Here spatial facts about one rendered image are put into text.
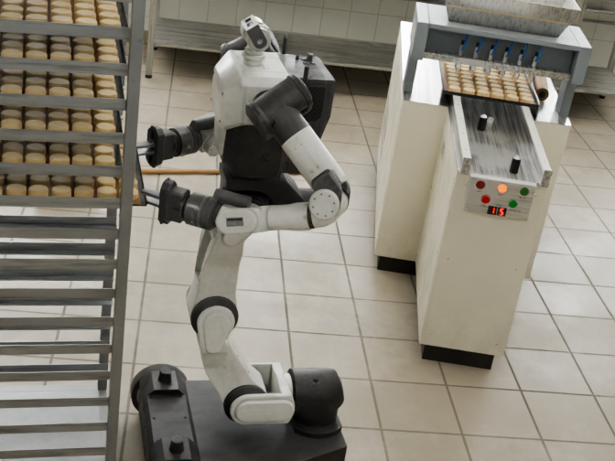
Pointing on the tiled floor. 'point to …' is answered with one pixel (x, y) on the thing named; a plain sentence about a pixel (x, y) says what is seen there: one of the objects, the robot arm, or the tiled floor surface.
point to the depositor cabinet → (398, 164)
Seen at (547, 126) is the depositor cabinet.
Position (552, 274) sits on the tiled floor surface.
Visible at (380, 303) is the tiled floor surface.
